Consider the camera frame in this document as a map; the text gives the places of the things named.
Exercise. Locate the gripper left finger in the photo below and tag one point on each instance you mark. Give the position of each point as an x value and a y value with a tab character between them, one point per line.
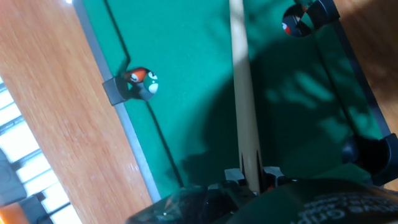
228	199

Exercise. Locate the red pool ball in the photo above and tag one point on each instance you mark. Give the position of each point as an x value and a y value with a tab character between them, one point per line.
286	29

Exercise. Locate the yellow emergency stop box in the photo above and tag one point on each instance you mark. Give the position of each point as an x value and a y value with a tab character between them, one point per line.
12	216

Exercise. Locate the green pool ball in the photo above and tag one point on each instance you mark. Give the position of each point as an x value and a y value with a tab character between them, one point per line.
151	82

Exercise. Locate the orange pool ball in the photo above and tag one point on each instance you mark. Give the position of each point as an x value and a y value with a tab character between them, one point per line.
136	75

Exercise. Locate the black and cream pool cue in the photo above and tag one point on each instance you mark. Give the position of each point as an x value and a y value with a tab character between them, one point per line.
244	93

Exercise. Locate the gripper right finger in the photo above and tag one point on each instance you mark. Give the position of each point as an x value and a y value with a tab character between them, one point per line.
274	176

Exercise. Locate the mini green felt pool table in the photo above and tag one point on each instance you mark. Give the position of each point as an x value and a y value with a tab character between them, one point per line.
186	62

